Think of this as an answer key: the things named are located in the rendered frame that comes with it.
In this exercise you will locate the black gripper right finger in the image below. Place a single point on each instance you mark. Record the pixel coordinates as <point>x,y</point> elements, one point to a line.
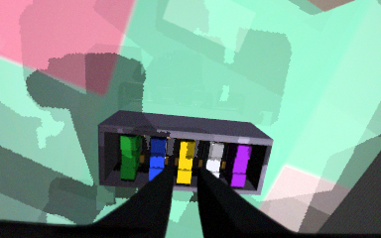
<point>224,213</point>

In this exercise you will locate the blue fuse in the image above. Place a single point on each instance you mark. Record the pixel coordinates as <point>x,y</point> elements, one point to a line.
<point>157,158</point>

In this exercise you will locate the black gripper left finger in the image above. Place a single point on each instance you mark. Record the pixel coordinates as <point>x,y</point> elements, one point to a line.
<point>144,215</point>

